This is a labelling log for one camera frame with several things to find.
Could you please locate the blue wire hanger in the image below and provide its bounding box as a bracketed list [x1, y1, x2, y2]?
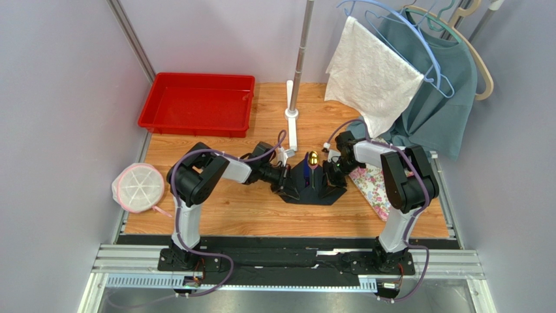
[338, 1, 456, 98]

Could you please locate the black paper napkin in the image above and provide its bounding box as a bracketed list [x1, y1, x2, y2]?
[278, 161, 347, 205]

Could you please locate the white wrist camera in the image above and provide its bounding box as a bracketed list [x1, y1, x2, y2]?
[276, 147, 296, 166]
[322, 142, 341, 162]

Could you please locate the teal shirt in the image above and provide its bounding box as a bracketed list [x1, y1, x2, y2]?
[326, 15, 477, 160]

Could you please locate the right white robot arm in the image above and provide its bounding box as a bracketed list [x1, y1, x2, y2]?
[319, 131, 439, 256]

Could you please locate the white towel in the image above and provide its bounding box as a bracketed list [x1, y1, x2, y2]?
[324, 17, 424, 137]

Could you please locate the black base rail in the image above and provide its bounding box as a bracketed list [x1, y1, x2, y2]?
[117, 234, 461, 290]

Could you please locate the iridescent spoon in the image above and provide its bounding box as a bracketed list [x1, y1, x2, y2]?
[307, 151, 320, 190]

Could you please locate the beige wooden hanger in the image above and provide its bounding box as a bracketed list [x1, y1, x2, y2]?
[405, 0, 494, 101]

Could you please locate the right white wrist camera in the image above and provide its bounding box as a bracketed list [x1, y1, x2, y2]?
[322, 142, 341, 162]

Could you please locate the teal hanger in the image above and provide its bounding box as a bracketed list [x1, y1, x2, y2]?
[426, 1, 462, 43]

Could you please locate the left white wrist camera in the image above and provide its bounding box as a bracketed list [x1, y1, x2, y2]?
[276, 147, 296, 166]

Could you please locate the floral tray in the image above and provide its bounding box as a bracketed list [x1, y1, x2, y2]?
[348, 164, 392, 222]

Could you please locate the red plastic bin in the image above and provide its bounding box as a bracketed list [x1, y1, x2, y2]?
[138, 72, 255, 138]

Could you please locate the white mesh laundry bag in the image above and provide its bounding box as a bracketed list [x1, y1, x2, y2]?
[112, 163, 172, 218]

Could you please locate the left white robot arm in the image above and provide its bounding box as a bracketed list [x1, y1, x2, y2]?
[166, 142, 300, 253]

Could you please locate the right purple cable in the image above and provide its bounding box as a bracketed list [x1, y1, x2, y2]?
[326, 119, 431, 303]

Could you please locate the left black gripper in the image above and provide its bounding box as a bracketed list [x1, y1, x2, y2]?
[259, 164, 300, 200]

